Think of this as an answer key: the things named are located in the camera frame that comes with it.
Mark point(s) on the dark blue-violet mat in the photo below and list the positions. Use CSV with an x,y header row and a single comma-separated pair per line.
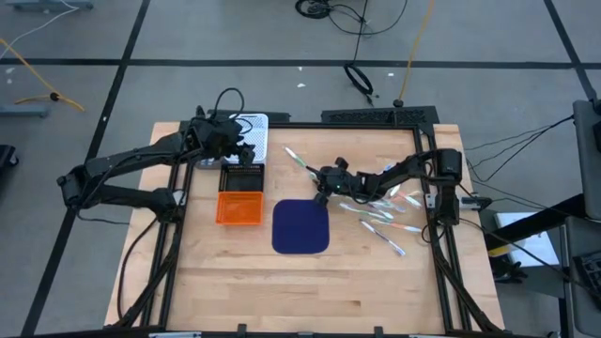
x,y
300,227

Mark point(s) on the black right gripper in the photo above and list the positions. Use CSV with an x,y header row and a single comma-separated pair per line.
x,y
340,183

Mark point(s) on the black floor stand foot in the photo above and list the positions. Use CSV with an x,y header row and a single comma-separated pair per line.
x,y
509,270

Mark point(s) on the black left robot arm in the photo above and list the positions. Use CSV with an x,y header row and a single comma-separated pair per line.
x,y
117,157

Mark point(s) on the grey table foot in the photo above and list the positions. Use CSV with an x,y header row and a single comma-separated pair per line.
x,y
47,4

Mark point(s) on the black plastic basket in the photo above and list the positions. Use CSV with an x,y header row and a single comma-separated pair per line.
x,y
241,180

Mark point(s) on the white paper sheet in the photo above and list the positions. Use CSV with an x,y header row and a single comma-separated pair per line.
x,y
535,246

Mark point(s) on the black diagonal beam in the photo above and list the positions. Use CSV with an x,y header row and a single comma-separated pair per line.
x,y
544,217

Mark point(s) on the blue toothbrush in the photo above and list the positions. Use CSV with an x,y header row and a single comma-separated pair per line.
x,y
389,166

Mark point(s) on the orange plastic basket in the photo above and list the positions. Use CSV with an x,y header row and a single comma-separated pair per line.
x,y
239,209

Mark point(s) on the black perforated panel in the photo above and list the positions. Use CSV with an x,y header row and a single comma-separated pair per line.
x,y
375,116
279,116

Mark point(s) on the grey cabinet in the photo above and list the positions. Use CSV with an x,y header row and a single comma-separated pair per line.
x,y
587,319

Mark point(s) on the orange toothbrush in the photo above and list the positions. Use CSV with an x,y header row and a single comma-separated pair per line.
x,y
396,225
411,199
395,190

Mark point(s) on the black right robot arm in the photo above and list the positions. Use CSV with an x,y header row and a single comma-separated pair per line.
x,y
404,169

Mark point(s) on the grey floor bar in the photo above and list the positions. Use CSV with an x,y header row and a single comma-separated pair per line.
x,y
23,112

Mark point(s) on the black table clamp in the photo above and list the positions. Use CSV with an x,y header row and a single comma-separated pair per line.
x,y
241,331
378,332

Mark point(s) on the purple toothbrush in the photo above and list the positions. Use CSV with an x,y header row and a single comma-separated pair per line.
x,y
382,238
387,206

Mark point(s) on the black aluminium table frame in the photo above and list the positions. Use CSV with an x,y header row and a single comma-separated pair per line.
x,y
352,126

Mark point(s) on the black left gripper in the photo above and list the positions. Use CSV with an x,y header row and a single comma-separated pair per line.
x,y
211,138

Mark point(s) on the black caster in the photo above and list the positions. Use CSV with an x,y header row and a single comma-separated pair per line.
x,y
7,155

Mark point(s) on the white plastic basket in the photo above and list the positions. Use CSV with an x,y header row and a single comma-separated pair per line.
x,y
260,136

